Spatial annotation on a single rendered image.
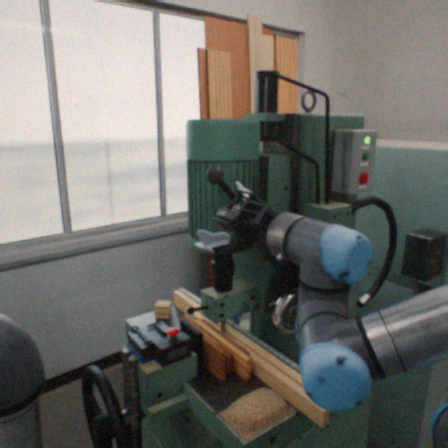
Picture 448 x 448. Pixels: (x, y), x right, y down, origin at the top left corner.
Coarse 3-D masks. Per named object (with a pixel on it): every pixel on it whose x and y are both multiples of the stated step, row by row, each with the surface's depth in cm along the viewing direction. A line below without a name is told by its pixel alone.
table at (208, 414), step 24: (192, 384) 91; (216, 384) 91; (240, 384) 91; (264, 384) 91; (144, 408) 90; (168, 408) 89; (192, 408) 91; (216, 408) 84; (216, 432) 83; (264, 432) 77; (288, 432) 82
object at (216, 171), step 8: (216, 168) 75; (208, 176) 75; (216, 176) 75; (224, 184) 77; (232, 192) 79; (232, 200) 80; (288, 264) 94; (288, 272) 98; (296, 272) 96; (288, 280) 98; (296, 280) 95
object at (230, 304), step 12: (240, 288) 103; (252, 288) 104; (204, 300) 101; (216, 300) 97; (228, 300) 100; (240, 300) 102; (204, 312) 102; (216, 312) 98; (228, 312) 101; (240, 312) 103
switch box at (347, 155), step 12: (336, 132) 98; (348, 132) 95; (360, 132) 95; (372, 132) 98; (336, 144) 99; (348, 144) 96; (360, 144) 96; (372, 144) 99; (336, 156) 99; (348, 156) 96; (360, 156) 97; (372, 156) 100; (336, 168) 100; (348, 168) 97; (360, 168) 98; (372, 168) 101; (336, 180) 100; (348, 180) 97; (360, 180) 99; (372, 180) 103; (348, 192) 98; (360, 192) 101
